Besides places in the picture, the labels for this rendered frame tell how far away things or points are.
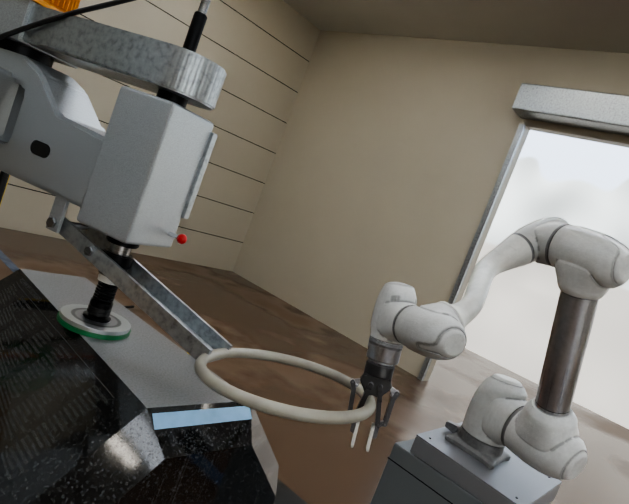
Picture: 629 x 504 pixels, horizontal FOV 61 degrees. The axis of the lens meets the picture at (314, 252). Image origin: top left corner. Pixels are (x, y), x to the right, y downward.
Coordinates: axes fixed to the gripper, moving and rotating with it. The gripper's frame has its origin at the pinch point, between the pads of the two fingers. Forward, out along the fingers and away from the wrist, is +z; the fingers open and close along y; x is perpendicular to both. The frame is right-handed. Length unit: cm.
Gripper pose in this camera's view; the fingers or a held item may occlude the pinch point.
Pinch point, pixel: (362, 435)
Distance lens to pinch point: 149.9
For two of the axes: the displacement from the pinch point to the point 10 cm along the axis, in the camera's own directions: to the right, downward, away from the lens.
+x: -1.0, 0.1, -9.9
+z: -2.4, 9.7, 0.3
